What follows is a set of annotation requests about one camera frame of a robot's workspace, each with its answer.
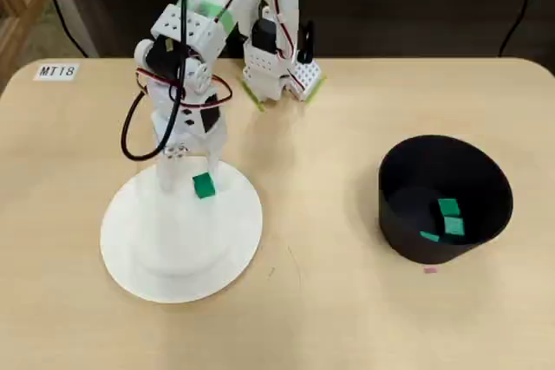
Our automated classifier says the wooden shelf frame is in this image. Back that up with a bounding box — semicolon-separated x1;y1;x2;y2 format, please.
0;0;49;94

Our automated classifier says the black pot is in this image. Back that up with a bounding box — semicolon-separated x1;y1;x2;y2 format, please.
377;134;514;265

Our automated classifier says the white MT18 label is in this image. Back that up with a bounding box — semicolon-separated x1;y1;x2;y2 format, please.
33;62;81;81

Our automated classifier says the white perforated base plate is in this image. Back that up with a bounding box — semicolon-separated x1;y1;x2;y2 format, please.
237;60;326;105

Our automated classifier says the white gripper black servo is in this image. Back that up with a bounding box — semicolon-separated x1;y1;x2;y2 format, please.
149;96;230;194

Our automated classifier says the white slanted post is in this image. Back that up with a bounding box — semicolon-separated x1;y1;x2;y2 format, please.
36;0;100;58

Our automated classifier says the white paper plate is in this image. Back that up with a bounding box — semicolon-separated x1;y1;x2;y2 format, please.
99;160;264;304

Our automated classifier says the black clamp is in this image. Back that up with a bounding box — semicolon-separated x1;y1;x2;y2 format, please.
298;19;316;63

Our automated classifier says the red white wrist servo wire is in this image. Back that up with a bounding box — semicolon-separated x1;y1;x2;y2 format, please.
134;67;233;107

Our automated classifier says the green tape strip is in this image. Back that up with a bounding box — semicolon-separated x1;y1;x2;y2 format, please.
303;75;330;105
237;76;266;114

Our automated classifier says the red white shoulder servo wire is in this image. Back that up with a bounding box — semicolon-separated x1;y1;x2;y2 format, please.
258;0;304;89

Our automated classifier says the green tape band on arm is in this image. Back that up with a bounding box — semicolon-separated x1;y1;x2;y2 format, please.
197;0;238;29

